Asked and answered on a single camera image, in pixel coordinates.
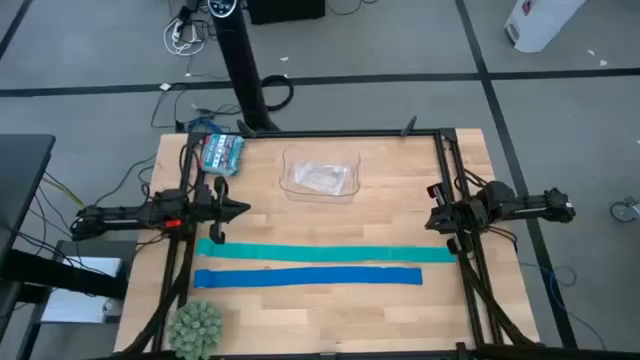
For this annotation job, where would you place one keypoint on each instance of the black box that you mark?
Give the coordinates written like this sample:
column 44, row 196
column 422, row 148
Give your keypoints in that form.
column 285, row 10

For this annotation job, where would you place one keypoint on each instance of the white power strip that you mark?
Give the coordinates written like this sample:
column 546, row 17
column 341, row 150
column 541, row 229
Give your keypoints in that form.
column 176, row 32

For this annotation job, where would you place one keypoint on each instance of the white box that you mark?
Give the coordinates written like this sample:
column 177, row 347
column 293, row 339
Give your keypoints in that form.
column 75, row 307

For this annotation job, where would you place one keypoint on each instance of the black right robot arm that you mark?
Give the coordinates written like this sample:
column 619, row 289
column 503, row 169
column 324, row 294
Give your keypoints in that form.
column 525, row 207

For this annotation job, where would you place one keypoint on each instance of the black tower fan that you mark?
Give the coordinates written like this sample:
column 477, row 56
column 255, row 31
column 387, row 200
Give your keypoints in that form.
column 242, row 65

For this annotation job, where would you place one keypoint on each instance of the clear plastic container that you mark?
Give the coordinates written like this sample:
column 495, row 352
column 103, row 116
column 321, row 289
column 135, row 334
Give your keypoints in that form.
column 320, row 197

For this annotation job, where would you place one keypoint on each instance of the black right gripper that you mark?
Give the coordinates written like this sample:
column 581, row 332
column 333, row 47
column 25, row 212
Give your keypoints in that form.
column 460, row 215

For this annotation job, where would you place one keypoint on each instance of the black frame clamp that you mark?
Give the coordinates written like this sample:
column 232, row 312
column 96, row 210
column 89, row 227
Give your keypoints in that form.
column 410, row 126
column 246, row 130

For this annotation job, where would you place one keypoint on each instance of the teal bandage package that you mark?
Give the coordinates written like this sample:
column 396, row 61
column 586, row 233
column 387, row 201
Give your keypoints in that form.
column 222, row 154

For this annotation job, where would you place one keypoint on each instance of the black desk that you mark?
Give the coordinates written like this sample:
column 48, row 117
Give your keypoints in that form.
column 20, row 175

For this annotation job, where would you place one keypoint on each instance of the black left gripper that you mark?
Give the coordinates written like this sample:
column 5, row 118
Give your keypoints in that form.
column 206, row 205

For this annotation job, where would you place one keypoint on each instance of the grey caster wheel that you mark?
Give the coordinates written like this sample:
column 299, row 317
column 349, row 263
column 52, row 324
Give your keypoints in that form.
column 624, row 211

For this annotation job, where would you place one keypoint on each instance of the green spiky ball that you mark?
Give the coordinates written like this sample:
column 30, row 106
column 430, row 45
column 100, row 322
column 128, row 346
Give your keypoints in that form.
column 196, row 330

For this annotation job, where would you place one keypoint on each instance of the black overhead crossbar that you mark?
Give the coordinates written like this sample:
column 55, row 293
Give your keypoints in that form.
column 550, row 354

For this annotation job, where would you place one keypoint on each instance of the clear plastic bag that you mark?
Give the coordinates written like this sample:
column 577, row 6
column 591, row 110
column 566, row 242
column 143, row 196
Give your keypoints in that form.
column 320, row 177

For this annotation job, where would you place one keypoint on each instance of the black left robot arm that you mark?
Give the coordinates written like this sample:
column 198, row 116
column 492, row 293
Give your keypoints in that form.
column 125, row 215

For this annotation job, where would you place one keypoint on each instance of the blue elastic bandage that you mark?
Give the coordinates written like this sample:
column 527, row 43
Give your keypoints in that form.
column 310, row 276

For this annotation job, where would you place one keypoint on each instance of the white trash bin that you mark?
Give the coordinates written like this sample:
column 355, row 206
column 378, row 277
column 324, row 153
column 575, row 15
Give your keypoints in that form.
column 542, row 25

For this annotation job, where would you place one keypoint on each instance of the teal elastic bandage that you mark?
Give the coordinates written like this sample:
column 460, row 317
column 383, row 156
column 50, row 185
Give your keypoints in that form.
column 325, row 252

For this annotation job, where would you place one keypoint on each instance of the silver round can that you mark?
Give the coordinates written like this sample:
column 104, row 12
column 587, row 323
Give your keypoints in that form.
column 111, row 308

